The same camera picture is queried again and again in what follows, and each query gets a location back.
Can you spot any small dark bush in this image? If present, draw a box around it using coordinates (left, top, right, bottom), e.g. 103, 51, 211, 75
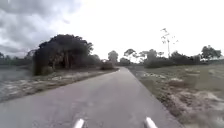
100, 61, 115, 71

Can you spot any grey asphalt path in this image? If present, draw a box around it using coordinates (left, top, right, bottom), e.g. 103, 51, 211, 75
0, 66, 185, 128

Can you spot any large dark tree clump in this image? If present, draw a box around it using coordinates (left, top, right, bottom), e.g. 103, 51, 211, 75
32, 33, 102, 76

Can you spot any row of distant trees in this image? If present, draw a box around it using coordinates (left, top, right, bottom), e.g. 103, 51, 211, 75
107, 45, 224, 69

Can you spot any tall bare tree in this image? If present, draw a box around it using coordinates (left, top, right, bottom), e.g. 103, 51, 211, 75
159, 27, 180, 58

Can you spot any robot's own part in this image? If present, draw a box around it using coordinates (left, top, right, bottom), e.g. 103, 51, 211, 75
72, 118, 85, 128
144, 116, 159, 128

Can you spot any sandy grass verge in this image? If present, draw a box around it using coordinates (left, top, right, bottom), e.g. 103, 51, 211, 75
0, 67, 120, 103

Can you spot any dry grass field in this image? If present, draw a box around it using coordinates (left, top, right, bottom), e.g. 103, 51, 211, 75
126, 63, 224, 128

